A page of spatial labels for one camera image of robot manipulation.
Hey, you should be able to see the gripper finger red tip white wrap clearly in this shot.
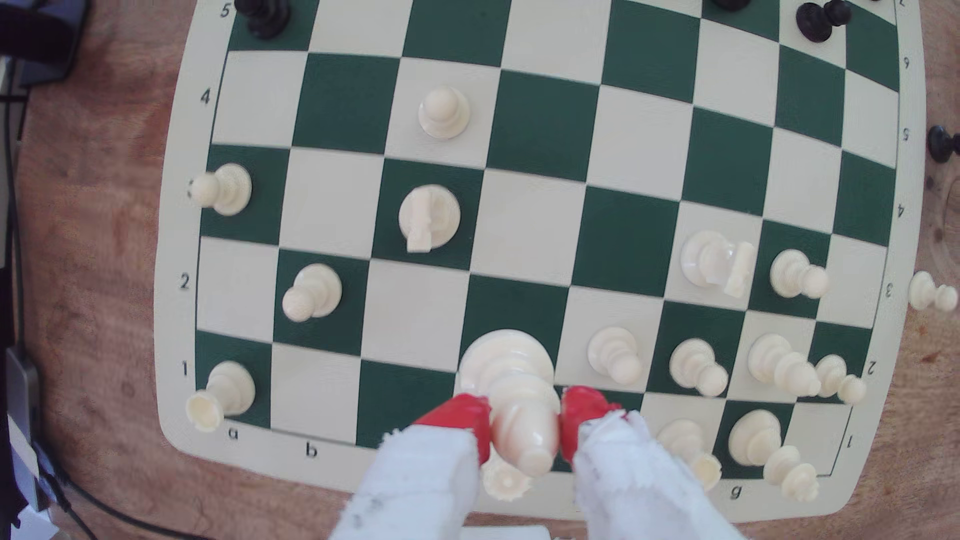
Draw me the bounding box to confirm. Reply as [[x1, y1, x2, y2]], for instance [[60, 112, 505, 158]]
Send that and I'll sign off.
[[560, 386, 744, 540], [328, 395, 493, 540]]

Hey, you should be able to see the white chess queen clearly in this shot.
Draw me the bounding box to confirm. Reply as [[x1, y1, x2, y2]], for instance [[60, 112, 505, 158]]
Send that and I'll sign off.
[[480, 450, 535, 502]]

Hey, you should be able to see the white chess pawn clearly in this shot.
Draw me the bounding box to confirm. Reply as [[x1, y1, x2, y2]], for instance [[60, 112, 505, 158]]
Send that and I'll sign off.
[[187, 162, 254, 218], [282, 262, 344, 324], [669, 337, 730, 399], [417, 85, 472, 141], [908, 270, 960, 314], [770, 248, 831, 300], [586, 326, 645, 387], [813, 354, 868, 406]]

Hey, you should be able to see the white chess knight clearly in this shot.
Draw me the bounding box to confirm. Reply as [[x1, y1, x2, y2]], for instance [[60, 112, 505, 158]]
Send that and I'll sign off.
[[680, 229, 759, 300], [397, 183, 462, 255]]

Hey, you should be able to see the green and cream chess mat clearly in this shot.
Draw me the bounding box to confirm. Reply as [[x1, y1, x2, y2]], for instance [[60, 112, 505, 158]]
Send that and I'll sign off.
[[153, 0, 927, 524]]

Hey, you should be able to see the grey power adapter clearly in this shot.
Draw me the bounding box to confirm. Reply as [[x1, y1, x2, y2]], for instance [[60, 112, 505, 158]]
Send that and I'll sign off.
[[4, 347, 45, 515]]

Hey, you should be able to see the black box device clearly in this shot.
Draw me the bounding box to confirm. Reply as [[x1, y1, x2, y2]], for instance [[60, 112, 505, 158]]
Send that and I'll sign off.
[[0, 0, 93, 85]]

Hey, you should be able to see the black cable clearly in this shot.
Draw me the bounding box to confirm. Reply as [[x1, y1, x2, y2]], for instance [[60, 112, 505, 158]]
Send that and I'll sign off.
[[33, 442, 215, 540]]

